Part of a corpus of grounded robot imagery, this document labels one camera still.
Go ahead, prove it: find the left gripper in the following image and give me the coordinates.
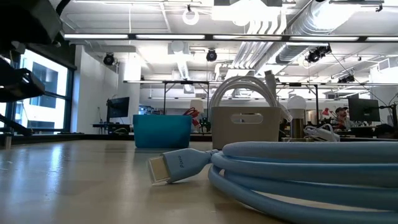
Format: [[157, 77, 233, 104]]
[[0, 0, 63, 103]]

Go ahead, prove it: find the white USB cable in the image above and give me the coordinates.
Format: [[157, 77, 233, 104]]
[[208, 70, 294, 123]]

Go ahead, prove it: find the light blue cable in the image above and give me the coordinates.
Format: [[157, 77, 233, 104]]
[[146, 141, 398, 224]]

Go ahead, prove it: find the black office desk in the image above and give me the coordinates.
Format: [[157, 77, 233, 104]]
[[92, 123, 131, 134]]

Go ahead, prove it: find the black computer monitor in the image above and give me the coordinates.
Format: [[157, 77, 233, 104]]
[[347, 97, 381, 123], [106, 96, 131, 119]]

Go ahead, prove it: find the teal plastic bin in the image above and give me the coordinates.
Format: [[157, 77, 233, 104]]
[[132, 114, 193, 149]]

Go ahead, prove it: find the grey plastic bin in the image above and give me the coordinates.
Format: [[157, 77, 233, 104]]
[[210, 106, 282, 151]]

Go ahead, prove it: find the white light bulb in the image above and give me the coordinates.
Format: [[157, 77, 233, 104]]
[[281, 95, 312, 143]]

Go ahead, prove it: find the black spotlight cluster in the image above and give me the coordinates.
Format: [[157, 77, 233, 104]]
[[306, 45, 332, 63]]

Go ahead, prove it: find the person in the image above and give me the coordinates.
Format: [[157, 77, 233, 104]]
[[335, 106, 349, 126]]

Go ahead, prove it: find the black metal workstation frame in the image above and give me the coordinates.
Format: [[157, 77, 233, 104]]
[[124, 80, 321, 125]]

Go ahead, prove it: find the white ring lamp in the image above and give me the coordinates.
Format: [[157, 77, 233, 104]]
[[182, 9, 200, 26]]

